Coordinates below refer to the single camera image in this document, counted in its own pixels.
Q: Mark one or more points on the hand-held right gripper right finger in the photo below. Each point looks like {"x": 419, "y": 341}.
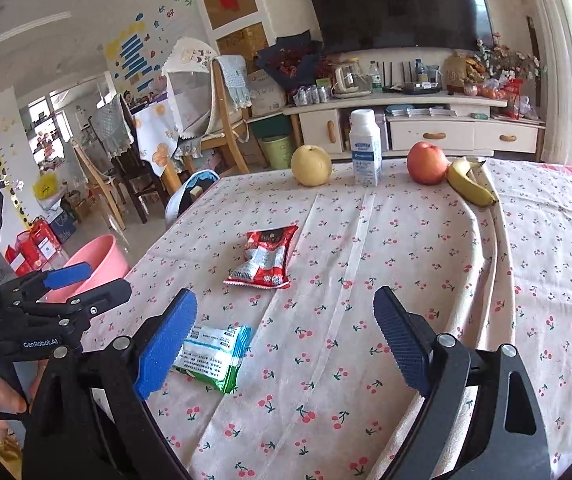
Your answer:
{"x": 403, "y": 340}

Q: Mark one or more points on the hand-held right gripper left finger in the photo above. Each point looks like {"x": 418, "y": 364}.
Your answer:
{"x": 163, "y": 345}

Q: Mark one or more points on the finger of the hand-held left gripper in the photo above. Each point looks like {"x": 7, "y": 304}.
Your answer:
{"x": 103, "y": 300}
{"x": 68, "y": 275}

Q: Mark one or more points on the pink plastic basin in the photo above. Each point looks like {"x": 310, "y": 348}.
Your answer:
{"x": 101, "y": 255}

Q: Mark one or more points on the green white wrapper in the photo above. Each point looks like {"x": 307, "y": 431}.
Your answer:
{"x": 211, "y": 355}

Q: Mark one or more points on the red drink mix packet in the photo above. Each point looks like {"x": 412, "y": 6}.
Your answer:
{"x": 266, "y": 255}

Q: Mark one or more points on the red boxes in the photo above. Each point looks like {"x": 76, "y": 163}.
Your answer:
{"x": 33, "y": 247}

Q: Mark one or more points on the cherry print tablecloth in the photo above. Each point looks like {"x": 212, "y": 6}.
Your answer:
{"x": 365, "y": 260}

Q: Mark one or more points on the yellow bag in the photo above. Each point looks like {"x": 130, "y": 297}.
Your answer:
{"x": 47, "y": 185}

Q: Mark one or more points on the light wooden chair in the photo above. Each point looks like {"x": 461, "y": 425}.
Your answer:
{"x": 98, "y": 185}

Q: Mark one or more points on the dark wooden chair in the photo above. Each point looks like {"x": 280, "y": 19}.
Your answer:
{"x": 136, "y": 175}

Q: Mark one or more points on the blue white plastic seat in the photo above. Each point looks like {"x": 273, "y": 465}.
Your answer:
{"x": 191, "y": 197}

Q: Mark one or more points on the grey knitted cloth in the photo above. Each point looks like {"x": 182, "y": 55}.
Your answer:
{"x": 111, "y": 125}

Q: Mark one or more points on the white cloth with orange print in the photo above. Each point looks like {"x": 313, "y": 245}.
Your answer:
{"x": 158, "y": 135}

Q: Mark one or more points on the yellow banana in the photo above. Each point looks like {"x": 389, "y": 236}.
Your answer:
{"x": 468, "y": 185}

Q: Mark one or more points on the red apple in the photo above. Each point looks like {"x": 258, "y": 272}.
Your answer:
{"x": 428, "y": 162}

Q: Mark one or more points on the white plastic bottle blue label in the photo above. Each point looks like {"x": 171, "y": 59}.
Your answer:
{"x": 365, "y": 155}

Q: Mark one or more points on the yellow pear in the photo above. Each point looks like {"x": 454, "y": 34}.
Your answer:
{"x": 312, "y": 166}

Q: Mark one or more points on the cream television cabinet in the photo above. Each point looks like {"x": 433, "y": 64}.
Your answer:
{"x": 430, "y": 127}

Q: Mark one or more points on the wooden chair with lace cover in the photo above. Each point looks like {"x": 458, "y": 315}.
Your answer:
{"x": 191, "y": 95}

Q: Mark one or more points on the green waste bin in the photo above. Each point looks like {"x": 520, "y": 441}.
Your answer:
{"x": 276, "y": 152}

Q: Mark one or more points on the dark green storage box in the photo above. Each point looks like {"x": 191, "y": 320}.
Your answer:
{"x": 268, "y": 126}

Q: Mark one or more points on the teal knitted cloth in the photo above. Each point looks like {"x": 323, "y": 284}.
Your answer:
{"x": 233, "y": 82}

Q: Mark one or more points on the row of small glass jars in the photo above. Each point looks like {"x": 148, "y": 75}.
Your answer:
{"x": 312, "y": 95}

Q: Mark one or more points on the clear water bottle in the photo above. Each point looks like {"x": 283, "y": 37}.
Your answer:
{"x": 375, "y": 77}

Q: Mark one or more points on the glass kettle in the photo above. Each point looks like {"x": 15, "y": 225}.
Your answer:
{"x": 350, "y": 80}

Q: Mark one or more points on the dried flower arrangement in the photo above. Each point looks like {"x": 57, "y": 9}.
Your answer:
{"x": 500, "y": 65}

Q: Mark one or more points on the dark blue wrapped bouquet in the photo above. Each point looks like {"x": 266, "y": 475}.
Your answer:
{"x": 288, "y": 60}

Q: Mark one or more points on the black television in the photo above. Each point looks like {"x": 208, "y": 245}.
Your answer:
{"x": 395, "y": 5}

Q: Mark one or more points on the giraffe wall sticker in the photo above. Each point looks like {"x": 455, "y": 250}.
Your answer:
{"x": 1, "y": 160}

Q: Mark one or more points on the blue yellow wall sticker chart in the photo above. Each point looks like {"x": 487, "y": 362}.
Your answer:
{"x": 133, "y": 50}

